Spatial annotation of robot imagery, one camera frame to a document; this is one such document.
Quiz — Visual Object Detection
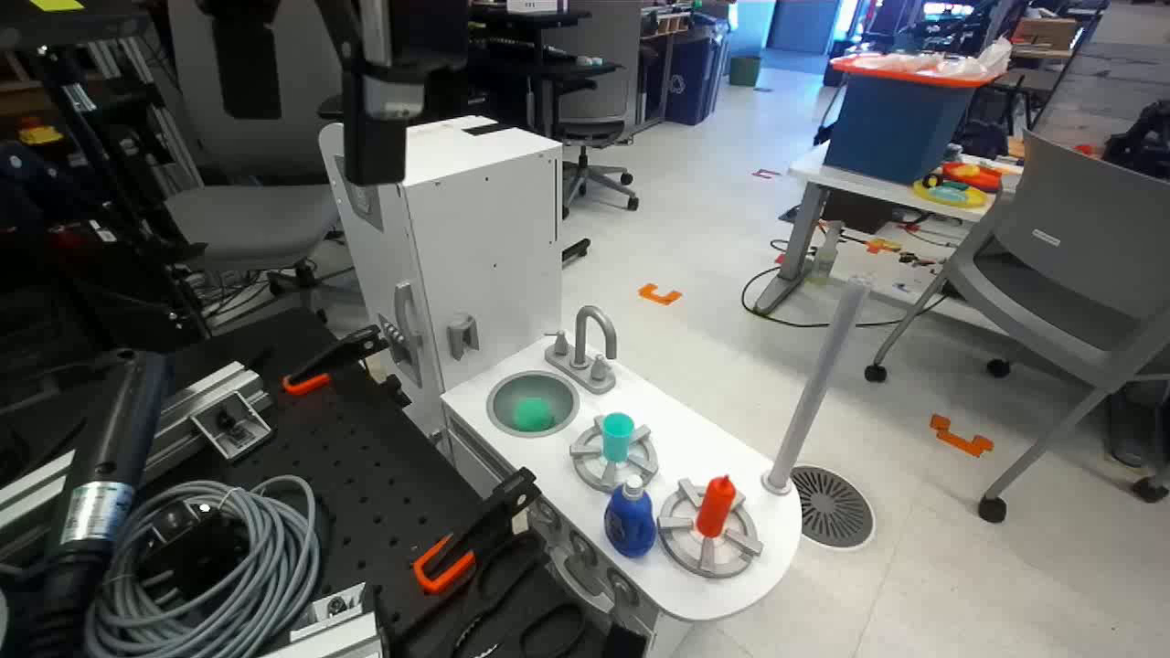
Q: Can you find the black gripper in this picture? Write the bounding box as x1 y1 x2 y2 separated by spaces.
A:
340 46 413 191

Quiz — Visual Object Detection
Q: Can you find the orange squeeze bottle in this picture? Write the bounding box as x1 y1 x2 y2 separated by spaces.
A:
694 472 743 545

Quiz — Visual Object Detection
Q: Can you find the teal blue cup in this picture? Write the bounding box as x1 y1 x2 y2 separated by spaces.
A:
599 411 638 465

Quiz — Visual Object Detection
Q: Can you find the grey seat office chair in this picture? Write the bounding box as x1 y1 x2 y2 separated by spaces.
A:
162 178 342 295

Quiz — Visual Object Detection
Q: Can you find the black office chair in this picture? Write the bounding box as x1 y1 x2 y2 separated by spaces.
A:
559 108 645 218

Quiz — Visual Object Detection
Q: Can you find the grey toy sink basin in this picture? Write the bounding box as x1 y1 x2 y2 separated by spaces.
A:
481 364 580 441

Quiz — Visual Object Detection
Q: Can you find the long aluminium extrusion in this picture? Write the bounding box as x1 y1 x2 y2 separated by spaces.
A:
0 357 275 528

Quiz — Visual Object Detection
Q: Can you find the blue recycling bin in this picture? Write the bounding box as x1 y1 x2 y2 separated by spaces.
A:
663 29 731 127

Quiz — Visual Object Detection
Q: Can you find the grey toy faucet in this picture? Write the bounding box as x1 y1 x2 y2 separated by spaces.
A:
542 303 621 396

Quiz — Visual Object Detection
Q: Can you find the grey toy stove burner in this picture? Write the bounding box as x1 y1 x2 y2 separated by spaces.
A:
653 475 769 582
565 414 663 495

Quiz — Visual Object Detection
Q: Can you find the black pole silver label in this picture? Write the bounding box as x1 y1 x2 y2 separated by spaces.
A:
22 345 177 658

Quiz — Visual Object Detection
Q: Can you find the white side table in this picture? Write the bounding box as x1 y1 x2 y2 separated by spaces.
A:
749 156 1015 323

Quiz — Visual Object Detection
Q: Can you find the grey toy kitchen pole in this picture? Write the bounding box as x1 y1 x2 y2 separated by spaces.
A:
760 280 870 501

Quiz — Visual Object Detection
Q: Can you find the short aluminium extrusion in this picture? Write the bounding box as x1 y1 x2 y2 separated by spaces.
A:
258 582 396 658

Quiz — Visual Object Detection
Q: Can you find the blue bin orange lid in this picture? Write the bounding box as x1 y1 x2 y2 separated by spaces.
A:
822 50 1015 191

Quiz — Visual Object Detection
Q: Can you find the yellow teal toy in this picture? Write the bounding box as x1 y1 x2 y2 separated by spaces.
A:
911 178 994 211

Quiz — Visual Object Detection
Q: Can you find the orange toy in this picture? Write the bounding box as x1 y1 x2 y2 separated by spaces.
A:
936 156 1005 199

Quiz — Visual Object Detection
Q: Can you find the round metal floor drain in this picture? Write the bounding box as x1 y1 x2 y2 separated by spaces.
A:
786 465 877 551

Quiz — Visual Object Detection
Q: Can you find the grey plastic chair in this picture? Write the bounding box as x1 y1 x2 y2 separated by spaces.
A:
860 130 1170 528

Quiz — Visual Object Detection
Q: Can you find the black bag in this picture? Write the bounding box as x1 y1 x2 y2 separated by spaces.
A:
1100 96 1170 182

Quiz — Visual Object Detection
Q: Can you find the black clamp orange handle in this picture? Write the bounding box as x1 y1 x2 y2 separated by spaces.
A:
279 323 406 402
409 465 545 600

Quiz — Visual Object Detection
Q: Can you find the grey bracket plate black knob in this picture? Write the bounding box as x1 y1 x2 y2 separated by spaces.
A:
191 392 275 465

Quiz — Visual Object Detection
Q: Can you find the grey coiled cable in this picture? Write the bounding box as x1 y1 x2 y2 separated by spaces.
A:
81 472 324 658

